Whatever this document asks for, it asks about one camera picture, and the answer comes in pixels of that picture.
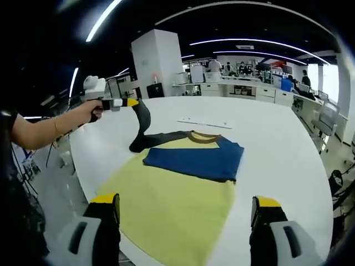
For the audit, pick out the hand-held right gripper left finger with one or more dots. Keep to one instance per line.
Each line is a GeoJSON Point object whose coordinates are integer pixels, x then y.
{"type": "Point", "coordinates": [106, 235]}

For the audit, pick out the grey mesh office chair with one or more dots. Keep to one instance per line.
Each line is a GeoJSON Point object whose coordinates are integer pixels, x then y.
{"type": "Point", "coordinates": [327, 122]}

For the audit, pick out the person's left hand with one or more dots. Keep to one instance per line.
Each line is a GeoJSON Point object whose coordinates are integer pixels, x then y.
{"type": "Point", "coordinates": [86, 112]}

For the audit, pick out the black rounded object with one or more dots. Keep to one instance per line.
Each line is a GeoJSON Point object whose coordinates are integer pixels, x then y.
{"type": "Point", "coordinates": [336, 181]}

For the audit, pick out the person's dark clothing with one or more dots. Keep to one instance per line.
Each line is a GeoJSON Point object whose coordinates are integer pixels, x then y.
{"type": "Point", "coordinates": [16, 221]}

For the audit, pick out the white storage box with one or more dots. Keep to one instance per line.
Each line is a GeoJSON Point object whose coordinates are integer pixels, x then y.
{"type": "Point", "coordinates": [180, 78]}
{"type": "Point", "coordinates": [212, 77]}

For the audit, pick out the blue plastic bin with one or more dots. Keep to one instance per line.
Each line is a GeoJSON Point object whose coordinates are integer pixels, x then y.
{"type": "Point", "coordinates": [287, 84]}

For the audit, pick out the black computer monitor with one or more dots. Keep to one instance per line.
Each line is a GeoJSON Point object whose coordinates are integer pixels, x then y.
{"type": "Point", "coordinates": [263, 67]}

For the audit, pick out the tall white appliance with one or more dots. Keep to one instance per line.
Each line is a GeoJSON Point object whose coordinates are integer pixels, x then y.
{"type": "Point", "coordinates": [197, 74]}

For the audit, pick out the long white counter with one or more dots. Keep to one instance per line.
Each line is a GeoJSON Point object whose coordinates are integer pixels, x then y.
{"type": "Point", "coordinates": [263, 94]}

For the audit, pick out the white template strip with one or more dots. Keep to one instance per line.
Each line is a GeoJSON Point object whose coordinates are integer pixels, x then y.
{"type": "Point", "coordinates": [205, 123]}

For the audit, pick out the yellow blue black garment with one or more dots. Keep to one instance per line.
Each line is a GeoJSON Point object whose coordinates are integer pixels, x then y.
{"type": "Point", "coordinates": [172, 210]}

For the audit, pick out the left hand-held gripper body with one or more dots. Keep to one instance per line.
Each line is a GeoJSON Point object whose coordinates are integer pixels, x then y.
{"type": "Point", "coordinates": [94, 87]}

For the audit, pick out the white square pillar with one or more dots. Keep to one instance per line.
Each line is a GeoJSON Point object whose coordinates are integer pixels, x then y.
{"type": "Point", "coordinates": [158, 61]}

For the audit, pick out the black box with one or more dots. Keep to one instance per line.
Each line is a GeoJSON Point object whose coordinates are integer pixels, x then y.
{"type": "Point", "coordinates": [154, 91]}

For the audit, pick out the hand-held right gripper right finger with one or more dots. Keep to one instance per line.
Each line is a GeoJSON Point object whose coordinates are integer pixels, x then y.
{"type": "Point", "coordinates": [263, 238]}

